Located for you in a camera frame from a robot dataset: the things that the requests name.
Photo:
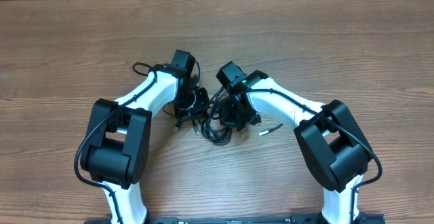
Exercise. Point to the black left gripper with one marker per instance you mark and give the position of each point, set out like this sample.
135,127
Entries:
198,102

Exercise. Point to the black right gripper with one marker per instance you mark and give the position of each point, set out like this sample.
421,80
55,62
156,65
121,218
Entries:
234,114

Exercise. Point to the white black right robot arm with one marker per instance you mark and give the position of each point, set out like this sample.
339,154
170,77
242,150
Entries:
334,148

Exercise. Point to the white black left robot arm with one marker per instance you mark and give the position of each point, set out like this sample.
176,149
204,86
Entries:
114,152

